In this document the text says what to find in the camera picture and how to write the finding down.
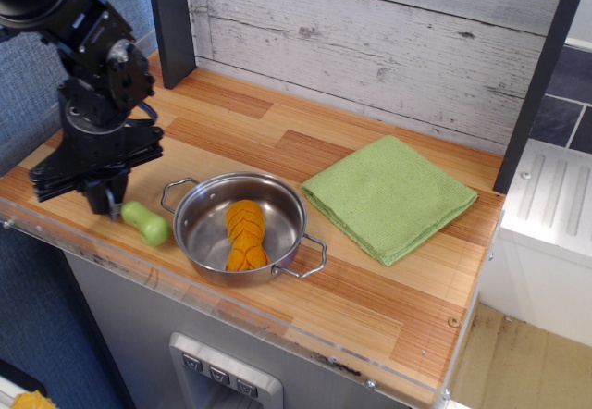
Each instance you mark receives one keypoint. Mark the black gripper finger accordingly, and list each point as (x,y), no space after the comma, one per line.
(100,197)
(115,193)

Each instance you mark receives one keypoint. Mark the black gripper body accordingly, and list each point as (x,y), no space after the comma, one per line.
(84,157)

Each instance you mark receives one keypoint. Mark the green handled grey spatula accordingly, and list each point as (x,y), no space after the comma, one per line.
(153,228)

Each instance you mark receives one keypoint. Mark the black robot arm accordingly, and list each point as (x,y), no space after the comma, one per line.
(108,128)

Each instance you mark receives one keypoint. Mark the green folded cloth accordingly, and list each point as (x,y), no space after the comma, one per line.
(388,198)

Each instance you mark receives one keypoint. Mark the orange plush pineapple toy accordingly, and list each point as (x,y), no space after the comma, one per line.
(245,222)

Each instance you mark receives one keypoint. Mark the yellow black object corner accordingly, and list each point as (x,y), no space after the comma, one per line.
(23,392)

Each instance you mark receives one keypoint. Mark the grey ice dispenser panel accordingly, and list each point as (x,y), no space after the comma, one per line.
(209,378)

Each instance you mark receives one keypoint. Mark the white ribbed appliance top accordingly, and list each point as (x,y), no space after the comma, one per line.
(550,197)

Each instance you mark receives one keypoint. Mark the steel pot with handles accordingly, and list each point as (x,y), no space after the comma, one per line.
(199,225)

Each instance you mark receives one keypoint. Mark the dark grey left post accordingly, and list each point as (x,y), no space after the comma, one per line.
(174,38)

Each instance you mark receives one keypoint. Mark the dark grey post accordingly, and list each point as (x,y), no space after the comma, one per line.
(174,38)
(551,51)

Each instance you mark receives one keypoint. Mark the dark grey right post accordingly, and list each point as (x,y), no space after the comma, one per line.
(551,51)

